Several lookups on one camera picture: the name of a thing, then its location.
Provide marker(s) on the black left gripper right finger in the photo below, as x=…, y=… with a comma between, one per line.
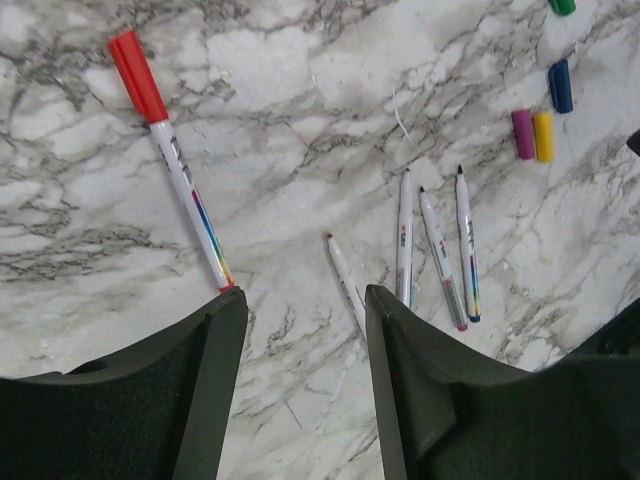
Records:
x=447, y=411

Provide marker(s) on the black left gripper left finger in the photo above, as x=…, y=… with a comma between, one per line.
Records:
x=157, y=409

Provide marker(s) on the white pen green end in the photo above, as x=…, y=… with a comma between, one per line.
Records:
x=405, y=240

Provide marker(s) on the white pen yellow end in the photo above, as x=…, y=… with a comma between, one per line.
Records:
x=346, y=279

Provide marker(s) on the white pen red end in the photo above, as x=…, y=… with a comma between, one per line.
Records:
x=187, y=192

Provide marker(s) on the yellow pen cap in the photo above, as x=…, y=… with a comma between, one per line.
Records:
x=543, y=132

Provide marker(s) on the red pen cap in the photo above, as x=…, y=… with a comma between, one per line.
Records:
x=137, y=77

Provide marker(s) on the white pen blue end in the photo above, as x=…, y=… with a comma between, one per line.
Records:
x=467, y=248

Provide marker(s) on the white pen magenta end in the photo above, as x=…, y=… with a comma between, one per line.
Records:
x=443, y=266

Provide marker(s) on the magenta pen cap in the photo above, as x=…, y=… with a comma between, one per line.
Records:
x=524, y=133

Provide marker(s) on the blue pen cap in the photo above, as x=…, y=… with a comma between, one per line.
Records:
x=560, y=87

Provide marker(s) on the green pen cap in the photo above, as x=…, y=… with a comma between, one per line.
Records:
x=563, y=7

